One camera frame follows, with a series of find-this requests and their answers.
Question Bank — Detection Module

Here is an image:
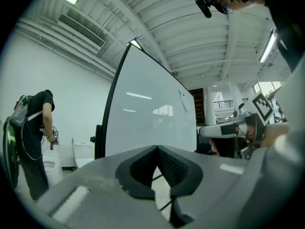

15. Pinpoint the black balcony railing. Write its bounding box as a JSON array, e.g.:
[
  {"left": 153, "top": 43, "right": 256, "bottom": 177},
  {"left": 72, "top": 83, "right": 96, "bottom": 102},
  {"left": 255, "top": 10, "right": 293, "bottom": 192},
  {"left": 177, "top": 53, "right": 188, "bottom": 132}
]
[{"left": 213, "top": 100, "right": 234, "bottom": 110}]

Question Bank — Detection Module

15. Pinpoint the ceiling air vent grille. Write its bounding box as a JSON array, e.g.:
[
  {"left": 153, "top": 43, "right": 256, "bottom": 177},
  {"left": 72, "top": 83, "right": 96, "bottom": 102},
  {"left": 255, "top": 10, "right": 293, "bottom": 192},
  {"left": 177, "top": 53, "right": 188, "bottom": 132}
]
[{"left": 57, "top": 13, "right": 106, "bottom": 49}]

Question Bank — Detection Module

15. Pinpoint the person's dark shirt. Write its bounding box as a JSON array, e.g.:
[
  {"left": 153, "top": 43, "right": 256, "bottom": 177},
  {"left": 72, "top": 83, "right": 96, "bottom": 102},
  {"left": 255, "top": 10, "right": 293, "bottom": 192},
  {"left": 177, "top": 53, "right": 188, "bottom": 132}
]
[{"left": 264, "top": 0, "right": 305, "bottom": 73}]

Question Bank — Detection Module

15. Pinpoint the black head-worn camera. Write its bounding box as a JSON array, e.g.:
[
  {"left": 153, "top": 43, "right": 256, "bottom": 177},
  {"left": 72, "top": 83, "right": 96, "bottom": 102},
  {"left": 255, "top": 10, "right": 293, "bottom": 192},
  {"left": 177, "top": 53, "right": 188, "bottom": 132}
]
[{"left": 194, "top": 0, "right": 213, "bottom": 19}]

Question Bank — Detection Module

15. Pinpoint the person's right hand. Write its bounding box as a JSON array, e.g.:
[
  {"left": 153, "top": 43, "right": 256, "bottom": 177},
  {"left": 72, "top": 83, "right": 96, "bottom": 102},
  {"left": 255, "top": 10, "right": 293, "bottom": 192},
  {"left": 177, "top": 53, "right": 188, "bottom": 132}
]
[{"left": 260, "top": 122, "right": 290, "bottom": 149}]

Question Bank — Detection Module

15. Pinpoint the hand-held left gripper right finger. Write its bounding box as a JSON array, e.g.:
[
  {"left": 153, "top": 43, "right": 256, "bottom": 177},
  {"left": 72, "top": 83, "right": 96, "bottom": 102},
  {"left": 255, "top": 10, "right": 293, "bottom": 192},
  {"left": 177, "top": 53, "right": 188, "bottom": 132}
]
[{"left": 154, "top": 145, "right": 250, "bottom": 229}]

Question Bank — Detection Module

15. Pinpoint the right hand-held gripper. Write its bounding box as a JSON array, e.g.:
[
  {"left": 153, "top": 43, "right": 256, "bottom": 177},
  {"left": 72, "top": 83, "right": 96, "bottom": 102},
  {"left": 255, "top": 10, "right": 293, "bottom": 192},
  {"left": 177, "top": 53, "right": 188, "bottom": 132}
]
[{"left": 199, "top": 91, "right": 275, "bottom": 161}]

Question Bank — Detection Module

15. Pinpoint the window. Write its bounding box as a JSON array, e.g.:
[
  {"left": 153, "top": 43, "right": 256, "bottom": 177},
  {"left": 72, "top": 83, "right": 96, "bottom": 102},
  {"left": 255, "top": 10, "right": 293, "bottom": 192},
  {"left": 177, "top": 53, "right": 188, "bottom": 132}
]
[{"left": 253, "top": 81, "right": 282, "bottom": 99}]

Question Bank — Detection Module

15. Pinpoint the black framed whiteboard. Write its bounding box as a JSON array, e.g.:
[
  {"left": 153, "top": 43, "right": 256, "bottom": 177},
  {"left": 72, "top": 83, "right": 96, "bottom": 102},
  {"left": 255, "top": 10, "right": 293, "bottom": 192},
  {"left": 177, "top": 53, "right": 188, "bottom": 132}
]
[{"left": 94, "top": 40, "right": 197, "bottom": 161}]

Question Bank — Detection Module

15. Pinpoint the long ceiling tube light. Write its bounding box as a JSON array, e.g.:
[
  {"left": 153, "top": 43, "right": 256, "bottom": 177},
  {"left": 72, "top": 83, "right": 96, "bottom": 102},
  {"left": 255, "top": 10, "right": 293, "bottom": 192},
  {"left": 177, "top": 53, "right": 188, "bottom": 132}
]
[
  {"left": 127, "top": 39, "right": 142, "bottom": 49},
  {"left": 259, "top": 28, "right": 277, "bottom": 63}
]

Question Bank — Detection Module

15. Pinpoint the white toilet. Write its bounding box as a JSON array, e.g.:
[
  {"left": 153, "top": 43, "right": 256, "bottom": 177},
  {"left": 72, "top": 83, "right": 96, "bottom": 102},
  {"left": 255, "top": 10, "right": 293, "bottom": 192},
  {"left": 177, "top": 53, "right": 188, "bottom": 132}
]
[
  {"left": 71, "top": 138, "right": 96, "bottom": 169},
  {"left": 42, "top": 151, "right": 64, "bottom": 186}
]

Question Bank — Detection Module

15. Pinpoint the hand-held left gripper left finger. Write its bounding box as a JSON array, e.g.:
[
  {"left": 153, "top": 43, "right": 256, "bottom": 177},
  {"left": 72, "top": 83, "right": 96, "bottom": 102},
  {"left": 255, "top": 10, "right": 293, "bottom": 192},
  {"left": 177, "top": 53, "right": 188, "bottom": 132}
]
[{"left": 35, "top": 145, "right": 158, "bottom": 229}]

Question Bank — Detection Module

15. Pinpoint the brown wooden staircase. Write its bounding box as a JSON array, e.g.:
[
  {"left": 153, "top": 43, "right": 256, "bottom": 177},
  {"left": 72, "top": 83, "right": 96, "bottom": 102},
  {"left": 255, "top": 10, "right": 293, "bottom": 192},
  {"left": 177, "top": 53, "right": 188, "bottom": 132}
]
[{"left": 188, "top": 87, "right": 206, "bottom": 126}]

